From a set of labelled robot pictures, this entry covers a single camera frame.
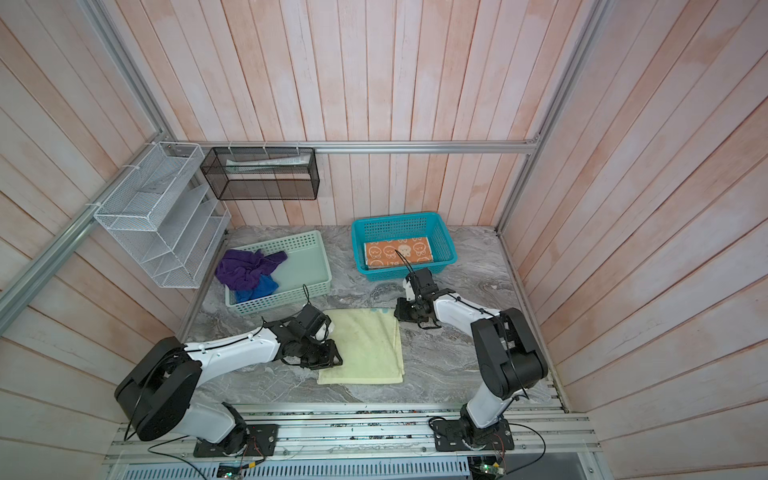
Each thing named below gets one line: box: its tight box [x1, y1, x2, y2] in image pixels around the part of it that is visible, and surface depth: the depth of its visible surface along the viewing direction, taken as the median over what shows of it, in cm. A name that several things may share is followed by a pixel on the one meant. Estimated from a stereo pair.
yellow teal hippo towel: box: [317, 308, 405, 385], surface depth 90 cm
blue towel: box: [235, 274, 279, 303], surface depth 98 cm
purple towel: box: [215, 249, 288, 291], surface depth 100 cm
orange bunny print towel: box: [364, 236, 434, 269], surface depth 113 cm
